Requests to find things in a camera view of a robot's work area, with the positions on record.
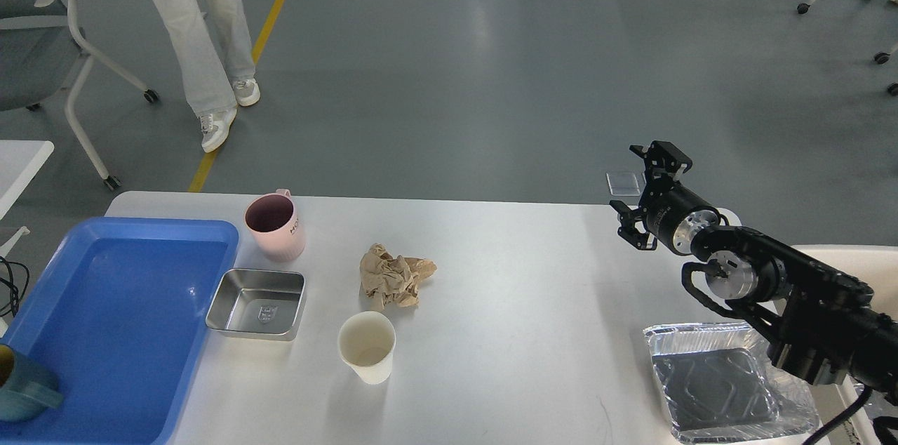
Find white paper cup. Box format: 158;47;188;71
337;311;396;385

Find aluminium foil tray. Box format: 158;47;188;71
643;321;821;444

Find pink ribbed mug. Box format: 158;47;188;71
244;188;306;263

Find blue plastic tray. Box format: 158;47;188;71
2;217;239;444

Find clear floor plate left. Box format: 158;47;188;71
606;172;643;197

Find white waste bin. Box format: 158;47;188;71
795;244;897;444

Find stainless steel square dish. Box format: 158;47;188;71
205;268;306;342

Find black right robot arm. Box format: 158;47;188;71
610;140;897;444

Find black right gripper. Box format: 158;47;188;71
609;140;721;256

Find crumpled brown paper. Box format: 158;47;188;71
359;244;438;312

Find teal mug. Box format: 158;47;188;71
1;345;65;423

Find grey office chair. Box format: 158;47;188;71
1;0;159;190

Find white side table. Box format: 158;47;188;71
1;139;55;219

